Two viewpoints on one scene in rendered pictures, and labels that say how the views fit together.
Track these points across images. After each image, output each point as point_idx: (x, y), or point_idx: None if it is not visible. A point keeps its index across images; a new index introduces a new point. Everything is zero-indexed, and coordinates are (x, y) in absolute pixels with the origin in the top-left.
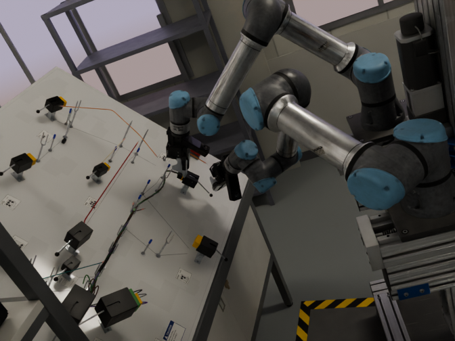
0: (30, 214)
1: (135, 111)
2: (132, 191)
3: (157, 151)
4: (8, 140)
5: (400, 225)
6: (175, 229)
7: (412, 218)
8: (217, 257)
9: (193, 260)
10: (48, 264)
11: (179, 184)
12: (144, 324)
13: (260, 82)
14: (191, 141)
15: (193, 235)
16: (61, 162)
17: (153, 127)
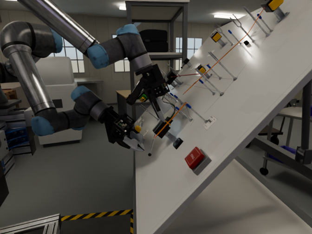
0: (202, 62)
1: (308, 70)
2: (191, 100)
3: (218, 113)
4: (253, 22)
5: (16, 100)
6: None
7: (9, 100)
8: (136, 154)
9: (145, 139)
10: (181, 79)
11: (179, 136)
12: (148, 116)
13: (40, 24)
14: (137, 84)
15: (151, 141)
16: (228, 55)
17: (263, 104)
